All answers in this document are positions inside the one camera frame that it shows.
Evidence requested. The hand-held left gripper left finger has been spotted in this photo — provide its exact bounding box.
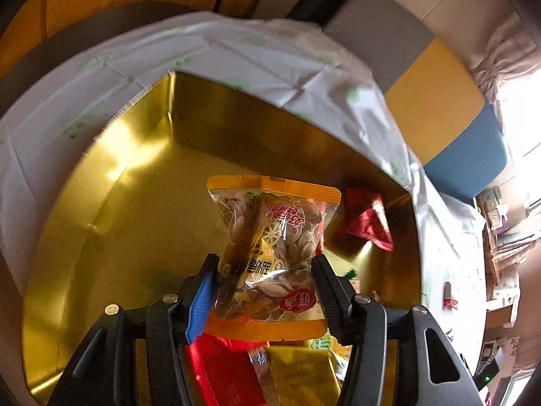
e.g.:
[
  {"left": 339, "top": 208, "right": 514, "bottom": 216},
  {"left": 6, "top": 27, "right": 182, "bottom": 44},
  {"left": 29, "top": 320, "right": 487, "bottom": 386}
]
[{"left": 46, "top": 254, "right": 220, "bottom": 406}]

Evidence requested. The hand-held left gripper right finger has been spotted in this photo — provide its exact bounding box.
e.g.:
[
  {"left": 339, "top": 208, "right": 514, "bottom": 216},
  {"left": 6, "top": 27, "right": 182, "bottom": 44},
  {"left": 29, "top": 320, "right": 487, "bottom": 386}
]
[{"left": 311, "top": 254, "right": 485, "bottom": 406}]

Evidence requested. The long red snack packet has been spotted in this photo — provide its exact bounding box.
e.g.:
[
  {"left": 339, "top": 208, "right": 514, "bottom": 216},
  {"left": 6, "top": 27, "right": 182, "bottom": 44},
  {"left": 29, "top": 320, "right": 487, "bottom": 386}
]
[{"left": 186, "top": 332, "right": 268, "bottom": 406}]

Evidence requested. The orange clear seed packet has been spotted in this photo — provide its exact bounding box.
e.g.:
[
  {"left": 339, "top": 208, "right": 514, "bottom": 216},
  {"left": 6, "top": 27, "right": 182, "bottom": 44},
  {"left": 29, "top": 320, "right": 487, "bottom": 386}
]
[{"left": 204, "top": 175, "right": 342, "bottom": 342}]

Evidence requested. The red and gold tin box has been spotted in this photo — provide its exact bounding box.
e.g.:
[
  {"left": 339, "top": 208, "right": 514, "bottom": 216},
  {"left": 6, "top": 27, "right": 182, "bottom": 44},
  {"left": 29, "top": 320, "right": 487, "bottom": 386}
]
[{"left": 21, "top": 71, "right": 424, "bottom": 399}]

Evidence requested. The yellow green cracker packet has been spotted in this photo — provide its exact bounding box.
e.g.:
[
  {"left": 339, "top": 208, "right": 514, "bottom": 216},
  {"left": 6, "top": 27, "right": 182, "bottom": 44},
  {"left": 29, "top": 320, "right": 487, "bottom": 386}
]
[{"left": 310, "top": 333, "right": 353, "bottom": 358}]

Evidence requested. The golden yellow snack packet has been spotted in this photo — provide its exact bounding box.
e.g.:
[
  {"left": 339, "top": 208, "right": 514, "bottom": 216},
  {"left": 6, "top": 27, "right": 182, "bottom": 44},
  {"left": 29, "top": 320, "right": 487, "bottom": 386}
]
[{"left": 247, "top": 344, "right": 344, "bottom": 406}]

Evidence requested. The red foil snack packet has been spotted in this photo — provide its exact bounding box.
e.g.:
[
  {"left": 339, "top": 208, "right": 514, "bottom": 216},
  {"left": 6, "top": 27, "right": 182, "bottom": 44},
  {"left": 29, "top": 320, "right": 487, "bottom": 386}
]
[{"left": 344, "top": 188, "right": 395, "bottom": 253}]

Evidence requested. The small red item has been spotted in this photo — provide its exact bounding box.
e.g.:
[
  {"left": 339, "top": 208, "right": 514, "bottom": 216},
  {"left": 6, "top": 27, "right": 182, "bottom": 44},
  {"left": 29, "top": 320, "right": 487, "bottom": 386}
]
[{"left": 442, "top": 281, "right": 460, "bottom": 310}]

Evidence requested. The dark device with green light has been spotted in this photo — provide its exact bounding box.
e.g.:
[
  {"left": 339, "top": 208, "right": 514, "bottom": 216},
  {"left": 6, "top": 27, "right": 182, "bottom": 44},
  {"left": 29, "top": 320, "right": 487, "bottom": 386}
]
[{"left": 473, "top": 347, "right": 509, "bottom": 395}]

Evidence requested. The cluttered shelf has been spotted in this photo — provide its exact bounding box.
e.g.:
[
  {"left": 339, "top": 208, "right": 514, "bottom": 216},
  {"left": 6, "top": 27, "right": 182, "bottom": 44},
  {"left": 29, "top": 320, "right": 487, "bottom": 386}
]
[{"left": 477, "top": 186, "right": 541, "bottom": 347}]

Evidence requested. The grey yellow blue sofa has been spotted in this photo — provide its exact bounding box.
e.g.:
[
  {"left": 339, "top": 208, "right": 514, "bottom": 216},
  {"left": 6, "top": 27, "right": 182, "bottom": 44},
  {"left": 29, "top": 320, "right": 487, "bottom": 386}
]
[{"left": 291, "top": 0, "right": 509, "bottom": 200}]

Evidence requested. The white floral tablecloth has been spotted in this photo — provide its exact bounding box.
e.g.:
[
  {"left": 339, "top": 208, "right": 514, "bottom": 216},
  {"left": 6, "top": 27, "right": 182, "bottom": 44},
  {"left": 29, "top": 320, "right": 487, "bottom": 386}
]
[{"left": 0, "top": 8, "right": 488, "bottom": 347}]

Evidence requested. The beige curtain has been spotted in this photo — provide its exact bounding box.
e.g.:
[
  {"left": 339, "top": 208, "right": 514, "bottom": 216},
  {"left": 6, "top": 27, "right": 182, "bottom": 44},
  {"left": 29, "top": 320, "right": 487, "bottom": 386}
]
[{"left": 469, "top": 13, "right": 541, "bottom": 107}]

